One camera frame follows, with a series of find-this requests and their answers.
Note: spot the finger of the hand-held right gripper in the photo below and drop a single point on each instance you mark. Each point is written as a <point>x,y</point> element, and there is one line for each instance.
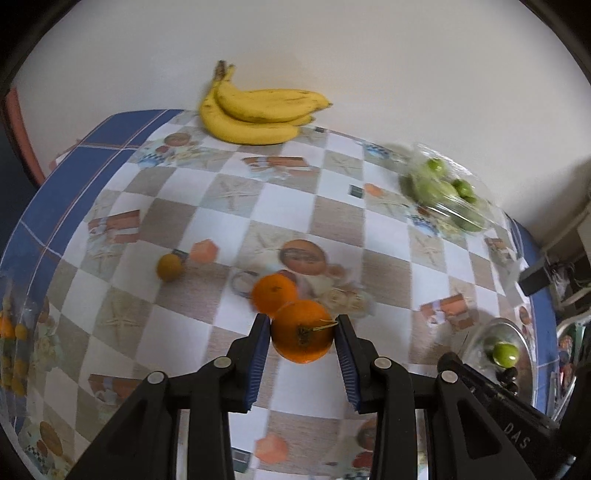
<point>510,378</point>
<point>478,381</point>

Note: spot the stainless steel bowl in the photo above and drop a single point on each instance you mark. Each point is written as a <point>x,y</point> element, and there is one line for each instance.
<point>517,332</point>

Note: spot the small brown fruit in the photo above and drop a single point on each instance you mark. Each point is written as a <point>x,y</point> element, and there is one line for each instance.
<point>168,266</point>

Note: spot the yellow banana bunch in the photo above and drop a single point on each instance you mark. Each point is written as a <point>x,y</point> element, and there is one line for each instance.
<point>249,129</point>

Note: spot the orange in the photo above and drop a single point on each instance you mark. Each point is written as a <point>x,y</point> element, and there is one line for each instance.
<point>295,346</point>
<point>272,294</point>

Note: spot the green lime on plate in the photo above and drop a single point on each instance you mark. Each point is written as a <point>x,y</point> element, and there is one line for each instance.
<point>505,353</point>

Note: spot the reddish brown furniture edge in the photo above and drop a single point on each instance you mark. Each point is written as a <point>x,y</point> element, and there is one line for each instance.
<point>23,134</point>

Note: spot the checkered blue-bordered tablecloth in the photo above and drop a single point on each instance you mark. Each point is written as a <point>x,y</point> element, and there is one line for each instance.
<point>332,217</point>

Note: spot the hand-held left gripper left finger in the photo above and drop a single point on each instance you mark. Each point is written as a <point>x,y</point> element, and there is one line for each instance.
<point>258,360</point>

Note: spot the white shelf frame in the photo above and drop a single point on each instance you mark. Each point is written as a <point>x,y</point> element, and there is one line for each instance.
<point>570,226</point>

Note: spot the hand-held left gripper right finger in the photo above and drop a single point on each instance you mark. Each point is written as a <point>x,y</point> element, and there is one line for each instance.
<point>347,364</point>

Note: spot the pile of green jujubes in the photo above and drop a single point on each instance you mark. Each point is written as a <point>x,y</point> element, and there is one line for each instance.
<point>438,191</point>

